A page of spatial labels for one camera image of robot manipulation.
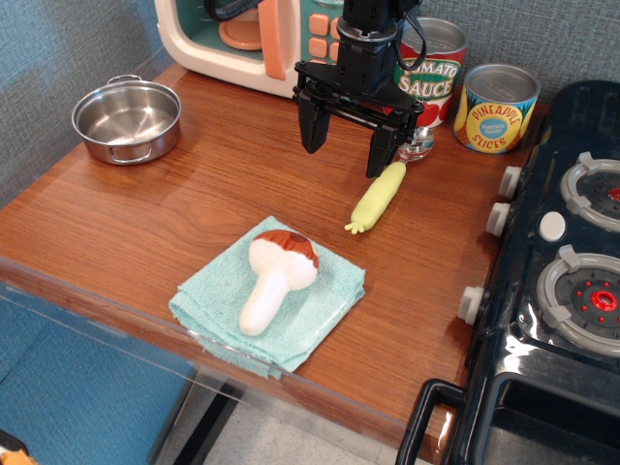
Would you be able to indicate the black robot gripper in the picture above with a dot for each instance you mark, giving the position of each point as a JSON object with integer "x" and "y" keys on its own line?
{"x": 359, "y": 87}

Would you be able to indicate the plush white brown mushroom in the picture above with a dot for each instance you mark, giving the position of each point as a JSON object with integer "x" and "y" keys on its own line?
{"x": 283, "y": 262}

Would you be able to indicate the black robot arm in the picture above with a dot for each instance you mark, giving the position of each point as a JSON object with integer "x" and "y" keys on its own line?
{"x": 378, "y": 14}

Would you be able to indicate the tomato sauce can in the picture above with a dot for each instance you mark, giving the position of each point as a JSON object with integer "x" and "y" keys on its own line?
{"x": 433, "y": 81}

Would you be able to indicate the toy microwave teal cream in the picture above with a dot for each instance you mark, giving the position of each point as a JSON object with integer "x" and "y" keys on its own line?
{"x": 257, "y": 48}

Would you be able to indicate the pineapple slices can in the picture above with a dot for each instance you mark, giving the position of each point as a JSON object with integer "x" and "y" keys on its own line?
{"x": 495, "y": 107}

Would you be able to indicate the stainless steel pot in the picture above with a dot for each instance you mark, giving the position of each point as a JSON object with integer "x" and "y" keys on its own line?
{"x": 129, "y": 121}

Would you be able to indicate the light teal folded cloth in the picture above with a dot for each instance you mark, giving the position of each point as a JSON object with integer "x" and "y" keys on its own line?
{"x": 209, "y": 304}

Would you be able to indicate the dark toy stove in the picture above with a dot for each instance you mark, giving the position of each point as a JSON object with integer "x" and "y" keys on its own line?
{"x": 543, "y": 381}

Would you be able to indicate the orange plush object corner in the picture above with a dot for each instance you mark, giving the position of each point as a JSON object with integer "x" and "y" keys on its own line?
{"x": 16, "y": 457}

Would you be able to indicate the spoon with yellow-green handle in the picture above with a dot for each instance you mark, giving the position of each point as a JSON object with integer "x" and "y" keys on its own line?
{"x": 375, "y": 201}

